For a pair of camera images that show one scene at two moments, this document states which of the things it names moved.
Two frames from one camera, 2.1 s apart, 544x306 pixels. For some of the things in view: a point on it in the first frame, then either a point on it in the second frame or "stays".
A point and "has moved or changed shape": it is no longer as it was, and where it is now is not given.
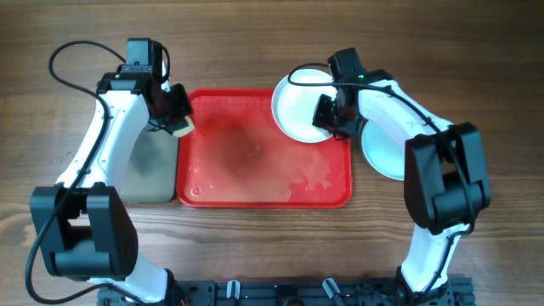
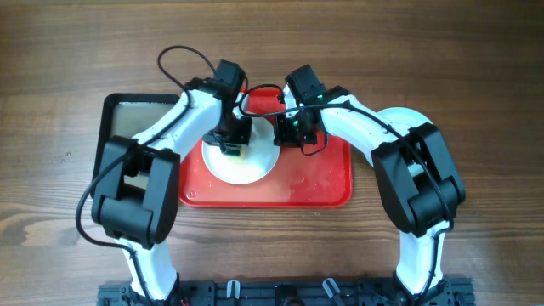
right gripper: (324, 118) → (286, 138)
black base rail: (296, 292) stays
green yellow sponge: (182, 128) has moved or changed shape
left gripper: (180, 91) → (244, 138)
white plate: (294, 106) has moved or changed shape
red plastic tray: (236, 156) stays
